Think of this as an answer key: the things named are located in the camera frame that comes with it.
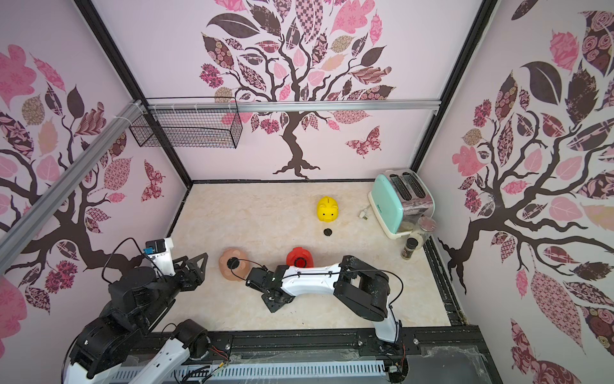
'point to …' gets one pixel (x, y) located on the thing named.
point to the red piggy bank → (300, 257)
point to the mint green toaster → (399, 198)
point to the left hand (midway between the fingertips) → (200, 262)
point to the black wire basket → (189, 122)
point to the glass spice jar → (426, 226)
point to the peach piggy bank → (244, 266)
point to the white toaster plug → (363, 215)
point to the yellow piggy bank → (327, 209)
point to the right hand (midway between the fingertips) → (276, 299)
